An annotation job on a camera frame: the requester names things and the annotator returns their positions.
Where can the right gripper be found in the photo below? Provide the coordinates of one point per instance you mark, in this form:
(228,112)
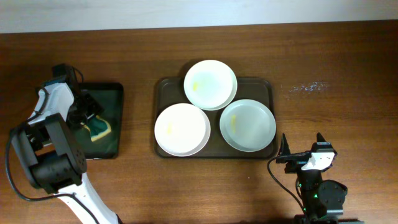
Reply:
(296,162)

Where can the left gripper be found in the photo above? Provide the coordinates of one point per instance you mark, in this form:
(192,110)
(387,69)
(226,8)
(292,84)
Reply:
(86,109)

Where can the green yellow sponge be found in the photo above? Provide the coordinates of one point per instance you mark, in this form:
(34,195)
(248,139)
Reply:
(97,127)

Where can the white plate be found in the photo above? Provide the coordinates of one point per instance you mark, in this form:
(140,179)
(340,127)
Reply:
(182,130)
(210,85)

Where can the white plate top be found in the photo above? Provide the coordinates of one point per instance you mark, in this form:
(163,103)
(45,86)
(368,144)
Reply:
(210,85)

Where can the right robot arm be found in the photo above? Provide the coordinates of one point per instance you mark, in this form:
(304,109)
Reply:
(320,200)

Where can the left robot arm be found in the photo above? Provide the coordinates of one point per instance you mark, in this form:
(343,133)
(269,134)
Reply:
(53,160)

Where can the black water tray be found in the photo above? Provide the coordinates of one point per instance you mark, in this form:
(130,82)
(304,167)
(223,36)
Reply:
(111,97)

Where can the brown serving tray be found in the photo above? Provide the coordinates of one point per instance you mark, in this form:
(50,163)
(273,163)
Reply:
(169,91)

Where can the pale green plate right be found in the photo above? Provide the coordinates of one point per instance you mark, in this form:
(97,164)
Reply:
(247,125)

